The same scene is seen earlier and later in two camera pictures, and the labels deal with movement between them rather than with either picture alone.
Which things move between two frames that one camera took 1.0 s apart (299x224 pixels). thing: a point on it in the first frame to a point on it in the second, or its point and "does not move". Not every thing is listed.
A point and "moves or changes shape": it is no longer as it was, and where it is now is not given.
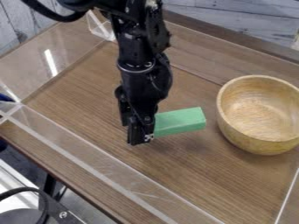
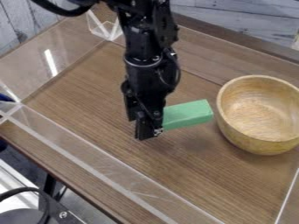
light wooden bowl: x=257 y=111 does not move
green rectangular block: x=179 y=121 moves or changes shape
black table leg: x=50 y=185 does not move
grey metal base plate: x=59 y=214 does not move
